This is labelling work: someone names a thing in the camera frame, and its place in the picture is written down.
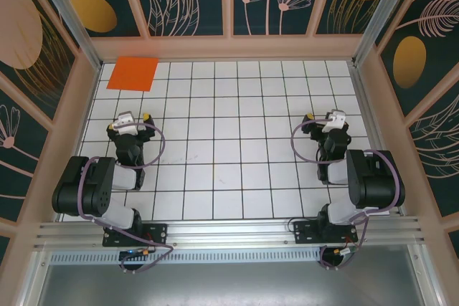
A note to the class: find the orange square paper sheet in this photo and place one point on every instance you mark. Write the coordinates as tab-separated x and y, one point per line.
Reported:
132	73

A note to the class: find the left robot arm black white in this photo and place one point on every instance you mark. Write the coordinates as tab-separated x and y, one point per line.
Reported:
93	187

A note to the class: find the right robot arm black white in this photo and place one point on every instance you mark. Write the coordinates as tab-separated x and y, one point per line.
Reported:
376	184

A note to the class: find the grey metal sheet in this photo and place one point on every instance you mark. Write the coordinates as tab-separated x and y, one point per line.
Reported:
229	286

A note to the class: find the small circuit board with connector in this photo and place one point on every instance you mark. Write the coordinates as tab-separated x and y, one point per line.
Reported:
344	250
134	253

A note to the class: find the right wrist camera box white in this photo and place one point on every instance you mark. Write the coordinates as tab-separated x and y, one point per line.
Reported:
334	120

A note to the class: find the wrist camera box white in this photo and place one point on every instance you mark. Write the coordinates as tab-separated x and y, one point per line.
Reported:
125	122
334	120

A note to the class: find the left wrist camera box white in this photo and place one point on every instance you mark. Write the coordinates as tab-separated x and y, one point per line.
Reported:
125	122

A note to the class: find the aluminium side rail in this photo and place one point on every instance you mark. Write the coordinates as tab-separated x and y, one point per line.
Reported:
369	112

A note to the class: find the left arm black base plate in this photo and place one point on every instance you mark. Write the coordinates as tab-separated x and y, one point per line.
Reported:
157	234

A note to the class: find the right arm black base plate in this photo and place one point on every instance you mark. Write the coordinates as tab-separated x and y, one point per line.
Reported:
305	232

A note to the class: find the aluminium frame post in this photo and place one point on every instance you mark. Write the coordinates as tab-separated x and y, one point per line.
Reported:
385	12
68	15

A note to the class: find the aluminium mounting rail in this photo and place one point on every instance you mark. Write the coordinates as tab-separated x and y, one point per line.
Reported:
229	232

